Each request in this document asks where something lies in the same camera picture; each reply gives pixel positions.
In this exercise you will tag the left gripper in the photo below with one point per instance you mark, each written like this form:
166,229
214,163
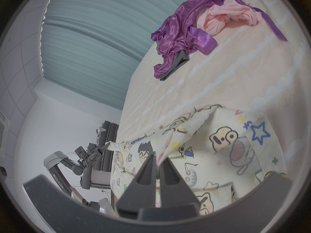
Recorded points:
93,156

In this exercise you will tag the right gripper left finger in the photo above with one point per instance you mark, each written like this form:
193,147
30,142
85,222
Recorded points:
143,188

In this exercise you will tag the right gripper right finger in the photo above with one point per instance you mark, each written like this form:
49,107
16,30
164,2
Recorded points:
172,188

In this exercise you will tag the white printed pyjama top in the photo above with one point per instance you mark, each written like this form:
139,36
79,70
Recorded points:
218,154

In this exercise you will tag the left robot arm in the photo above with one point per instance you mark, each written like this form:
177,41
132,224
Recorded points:
54,158

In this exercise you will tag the bed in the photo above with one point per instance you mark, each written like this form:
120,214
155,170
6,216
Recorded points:
230,81

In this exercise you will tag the pile of clothes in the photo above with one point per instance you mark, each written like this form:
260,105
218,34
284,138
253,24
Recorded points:
184,30

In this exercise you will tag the grey crumpled cloth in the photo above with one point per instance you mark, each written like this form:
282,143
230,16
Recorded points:
100,133

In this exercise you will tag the white ceiling air vent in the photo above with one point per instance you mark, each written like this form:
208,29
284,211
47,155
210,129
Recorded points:
3,132

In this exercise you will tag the blue-green curtain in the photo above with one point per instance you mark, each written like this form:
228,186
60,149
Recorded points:
97,45

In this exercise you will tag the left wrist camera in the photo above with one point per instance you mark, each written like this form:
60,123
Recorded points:
91,146

